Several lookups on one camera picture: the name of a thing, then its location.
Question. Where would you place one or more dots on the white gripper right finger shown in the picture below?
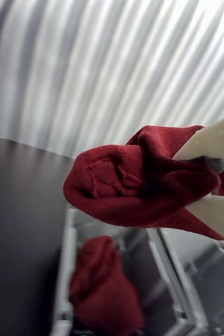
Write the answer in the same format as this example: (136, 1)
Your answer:
(222, 218)

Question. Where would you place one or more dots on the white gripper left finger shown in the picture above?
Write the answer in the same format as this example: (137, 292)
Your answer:
(216, 141)

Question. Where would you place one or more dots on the dark red sock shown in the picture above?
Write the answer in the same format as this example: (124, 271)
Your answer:
(101, 288)
(143, 199)

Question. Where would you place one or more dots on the grey plastic storage bin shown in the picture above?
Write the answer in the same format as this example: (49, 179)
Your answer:
(65, 249)
(208, 288)

